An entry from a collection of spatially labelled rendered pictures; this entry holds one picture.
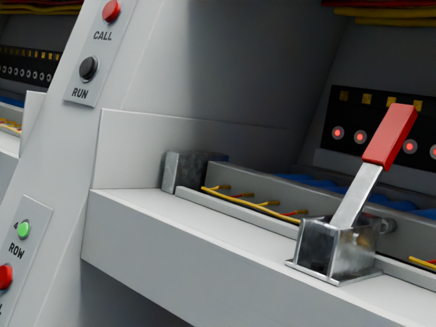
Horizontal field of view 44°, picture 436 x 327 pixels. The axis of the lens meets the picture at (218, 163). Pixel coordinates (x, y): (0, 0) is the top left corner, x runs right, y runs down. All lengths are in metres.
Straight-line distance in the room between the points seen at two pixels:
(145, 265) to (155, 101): 0.11
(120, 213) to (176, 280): 0.06
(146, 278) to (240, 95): 0.18
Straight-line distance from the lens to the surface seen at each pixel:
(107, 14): 0.39
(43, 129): 0.40
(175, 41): 0.36
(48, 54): 0.81
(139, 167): 0.35
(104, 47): 0.38
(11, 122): 0.55
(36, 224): 0.37
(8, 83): 0.90
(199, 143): 0.39
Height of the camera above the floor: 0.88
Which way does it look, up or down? 5 degrees up
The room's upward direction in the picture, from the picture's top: 21 degrees clockwise
